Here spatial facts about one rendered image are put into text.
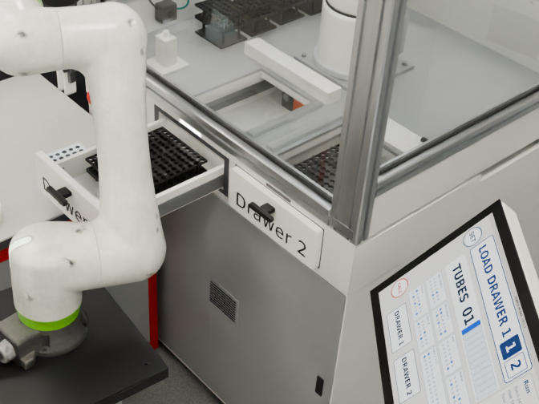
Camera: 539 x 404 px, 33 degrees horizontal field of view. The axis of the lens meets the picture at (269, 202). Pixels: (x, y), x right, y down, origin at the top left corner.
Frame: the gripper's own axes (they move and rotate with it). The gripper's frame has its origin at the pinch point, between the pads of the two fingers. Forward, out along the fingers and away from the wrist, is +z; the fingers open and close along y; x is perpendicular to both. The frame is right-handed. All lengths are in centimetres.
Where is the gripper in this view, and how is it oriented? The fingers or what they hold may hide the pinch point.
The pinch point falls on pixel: (66, 78)
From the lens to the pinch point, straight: 224.6
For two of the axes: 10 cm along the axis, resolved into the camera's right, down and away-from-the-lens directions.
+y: -6.9, -4.8, 5.4
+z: -0.6, 7.8, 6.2
